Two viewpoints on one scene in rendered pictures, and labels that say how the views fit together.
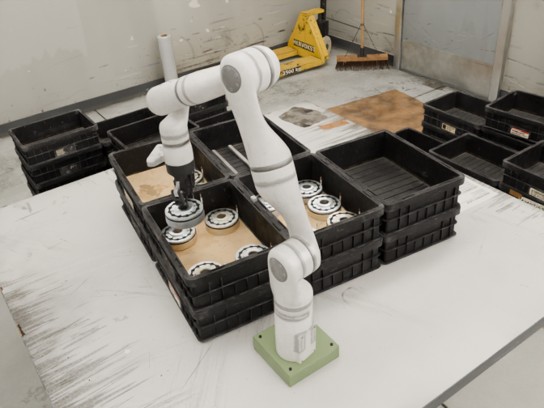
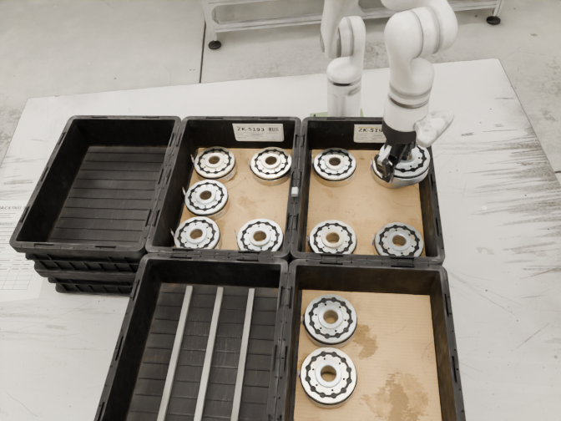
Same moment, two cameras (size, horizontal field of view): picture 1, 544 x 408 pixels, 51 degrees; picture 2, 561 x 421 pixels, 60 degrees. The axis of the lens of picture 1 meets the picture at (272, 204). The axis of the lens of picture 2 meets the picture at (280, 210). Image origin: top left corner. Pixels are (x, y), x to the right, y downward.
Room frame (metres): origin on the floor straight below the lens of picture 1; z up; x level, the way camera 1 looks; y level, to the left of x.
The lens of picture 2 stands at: (1.95, 0.41, 1.76)
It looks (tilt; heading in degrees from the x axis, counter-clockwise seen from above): 54 degrees down; 216
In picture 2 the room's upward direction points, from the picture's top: 7 degrees counter-clockwise
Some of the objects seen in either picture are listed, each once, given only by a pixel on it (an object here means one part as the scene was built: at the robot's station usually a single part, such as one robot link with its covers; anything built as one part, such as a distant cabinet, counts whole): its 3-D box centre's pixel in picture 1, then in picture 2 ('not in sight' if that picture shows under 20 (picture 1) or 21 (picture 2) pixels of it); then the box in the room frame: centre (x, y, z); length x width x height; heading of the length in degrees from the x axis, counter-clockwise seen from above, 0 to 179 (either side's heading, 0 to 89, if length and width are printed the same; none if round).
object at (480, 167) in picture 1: (476, 185); not in sight; (2.34, -1.01, 0.31); 0.40 x 0.30 x 0.34; 33
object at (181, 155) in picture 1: (170, 148); (416, 108); (1.30, 0.25, 1.17); 0.11 x 0.09 x 0.06; 78
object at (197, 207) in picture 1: (184, 209); (404, 157); (1.27, 0.24, 1.00); 0.10 x 0.10 x 0.01
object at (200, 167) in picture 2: (344, 221); (214, 161); (1.36, -0.21, 0.86); 0.10 x 0.10 x 0.01
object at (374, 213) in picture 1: (304, 194); (230, 181); (1.43, -0.10, 0.92); 0.40 x 0.30 x 0.02; 25
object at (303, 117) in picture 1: (302, 115); not in sight; (2.46, -0.17, 0.71); 0.22 x 0.19 x 0.01; 33
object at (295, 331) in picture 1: (293, 323); (344, 101); (0.99, -0.03, 0.83); 0.09 x 0.09 x 0.17; 44
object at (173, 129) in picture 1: (173, 112); (410, 57); (1.31, 0.22, 1.27); 0.09 x 0.07 x 0.15; 137
